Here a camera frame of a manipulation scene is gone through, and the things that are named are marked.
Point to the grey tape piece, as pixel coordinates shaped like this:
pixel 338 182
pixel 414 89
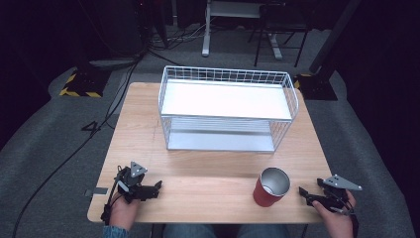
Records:
pixel 99 191

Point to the person's left hand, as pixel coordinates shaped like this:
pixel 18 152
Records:
pixel 123 213

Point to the person's right hand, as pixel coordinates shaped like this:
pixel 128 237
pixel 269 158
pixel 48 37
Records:
pixel 336 221

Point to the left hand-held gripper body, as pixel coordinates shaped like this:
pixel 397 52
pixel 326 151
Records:
pixel 130 183

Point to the red metal cup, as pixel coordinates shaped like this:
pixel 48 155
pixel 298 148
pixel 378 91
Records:
pixel 268 195

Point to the black tape floor mark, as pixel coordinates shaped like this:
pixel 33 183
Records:
pixel 90 126

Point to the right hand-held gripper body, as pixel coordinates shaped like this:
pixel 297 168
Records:
pixel 336 191

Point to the striped black stand base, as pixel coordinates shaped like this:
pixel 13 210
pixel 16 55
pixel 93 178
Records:
pixel 317 87
pixel 84 84

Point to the white desk frame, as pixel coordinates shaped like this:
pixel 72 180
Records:
pixel 207 36

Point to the black slanted pole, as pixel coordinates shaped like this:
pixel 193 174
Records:
pixel 333 33

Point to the black chair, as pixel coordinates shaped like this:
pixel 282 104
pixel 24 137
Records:
pixel 280 23

